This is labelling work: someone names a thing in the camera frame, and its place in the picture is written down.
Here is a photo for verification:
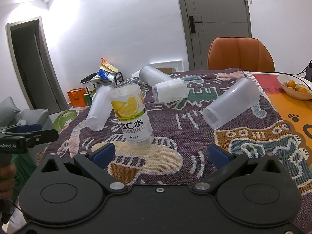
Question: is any white bowl of oranges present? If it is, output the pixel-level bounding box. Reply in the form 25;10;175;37
277;74;311;101

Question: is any purple patterned woven blanket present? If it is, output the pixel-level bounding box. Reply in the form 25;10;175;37
36;67;312;232

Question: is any orange cartoon table mat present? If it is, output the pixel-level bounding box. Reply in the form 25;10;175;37
245;71;311;166

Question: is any person's left hand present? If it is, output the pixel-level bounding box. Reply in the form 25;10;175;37
0;163;17;200

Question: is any translucent plastic cup right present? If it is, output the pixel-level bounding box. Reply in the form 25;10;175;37
203;78;260;130

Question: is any green leaf floor mat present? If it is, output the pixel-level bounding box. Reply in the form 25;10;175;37
50;108;84;133

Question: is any black charger with cables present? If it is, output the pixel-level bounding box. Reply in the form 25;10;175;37
299;60;312;82

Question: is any clear cup with white sleeve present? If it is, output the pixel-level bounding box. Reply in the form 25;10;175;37
152;78;189;104

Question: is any grey door with handle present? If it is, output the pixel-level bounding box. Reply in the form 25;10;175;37
178;0;252;70

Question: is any orange chair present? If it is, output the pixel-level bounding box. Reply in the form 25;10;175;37
207;37;275;72

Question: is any lemon vitamin C bottle cup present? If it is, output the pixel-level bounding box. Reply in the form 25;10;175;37
108;83;153;149

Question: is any translucent plastic cup left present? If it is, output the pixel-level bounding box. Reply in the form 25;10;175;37
86;86;114;131

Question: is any grey sofa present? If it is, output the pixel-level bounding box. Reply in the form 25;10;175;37
0;96;55;156

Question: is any dark open doorway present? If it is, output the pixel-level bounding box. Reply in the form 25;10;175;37
6;16;68;114

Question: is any black rack with clutter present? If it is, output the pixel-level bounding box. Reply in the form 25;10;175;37
80;58;124;95

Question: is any translucent plastic cup back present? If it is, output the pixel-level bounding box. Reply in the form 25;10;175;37
139;65;172;86

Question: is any orange shopping bag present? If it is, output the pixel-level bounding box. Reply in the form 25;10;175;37
67;88;87;107

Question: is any translucent plastic cup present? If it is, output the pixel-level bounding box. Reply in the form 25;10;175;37
86;86;114;131
139;65;172;86
203;78;260;130

